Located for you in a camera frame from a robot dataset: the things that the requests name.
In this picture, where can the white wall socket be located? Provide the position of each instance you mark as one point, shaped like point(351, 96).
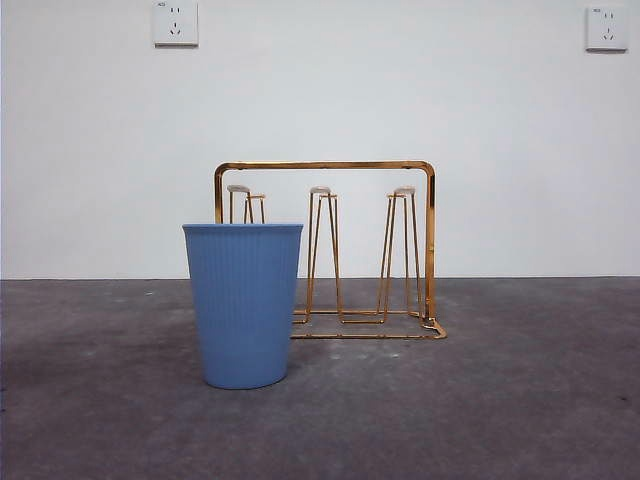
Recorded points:
point(175, 23)
point(607, 28)

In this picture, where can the blue ribbed plastic cup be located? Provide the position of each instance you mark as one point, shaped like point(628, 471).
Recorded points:
point(245, 310)

